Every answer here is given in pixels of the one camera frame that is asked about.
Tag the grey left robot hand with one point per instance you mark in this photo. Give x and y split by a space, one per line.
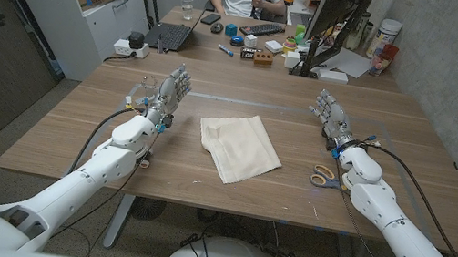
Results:
166 93

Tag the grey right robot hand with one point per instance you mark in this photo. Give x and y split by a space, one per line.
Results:
336 118

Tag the cream cloth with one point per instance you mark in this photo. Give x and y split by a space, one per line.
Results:
237 148

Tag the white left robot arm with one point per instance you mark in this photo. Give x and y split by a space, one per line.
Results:
77 187

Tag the long flat white box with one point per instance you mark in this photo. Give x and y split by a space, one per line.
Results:
332 76

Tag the white paper sheet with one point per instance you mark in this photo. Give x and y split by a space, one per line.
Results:
352 64

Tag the black open laptop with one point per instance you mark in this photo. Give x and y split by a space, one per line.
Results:
169 36

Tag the black power adapter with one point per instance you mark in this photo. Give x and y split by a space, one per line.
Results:
136 40

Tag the white power strip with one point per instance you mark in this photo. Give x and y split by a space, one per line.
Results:
124 48

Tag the white square box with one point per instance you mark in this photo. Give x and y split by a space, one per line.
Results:
292 60

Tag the blue white marker pen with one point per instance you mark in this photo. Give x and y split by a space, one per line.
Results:
225 50

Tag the red snack cup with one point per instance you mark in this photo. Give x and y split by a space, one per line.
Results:
381 60

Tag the colourful stacked rings toy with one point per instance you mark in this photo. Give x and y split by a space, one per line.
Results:
289 46

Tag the black smartphone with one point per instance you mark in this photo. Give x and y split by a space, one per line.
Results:
210 18

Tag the blue round puck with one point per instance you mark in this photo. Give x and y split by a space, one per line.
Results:
236 41

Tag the clear drinking glass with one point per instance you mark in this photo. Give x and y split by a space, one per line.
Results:
186 7

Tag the dark tall bottle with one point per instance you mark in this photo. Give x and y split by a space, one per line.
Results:
357 31

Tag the blue cube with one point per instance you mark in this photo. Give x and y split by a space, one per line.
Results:
230 30

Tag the small black printed box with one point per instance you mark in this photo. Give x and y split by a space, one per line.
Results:
247 53

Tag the brown brick block with holes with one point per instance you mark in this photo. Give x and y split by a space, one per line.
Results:
263 58

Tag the white cylindrical canister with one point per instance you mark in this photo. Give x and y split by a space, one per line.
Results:
384 35

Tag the small white cube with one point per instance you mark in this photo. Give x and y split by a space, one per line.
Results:
250 41

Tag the black computer monitor on stand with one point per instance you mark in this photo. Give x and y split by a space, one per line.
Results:
336 7

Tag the black keyboard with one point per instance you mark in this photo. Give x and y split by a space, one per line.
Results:
262 29

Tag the black floor fan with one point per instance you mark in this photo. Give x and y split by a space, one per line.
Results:
147 209

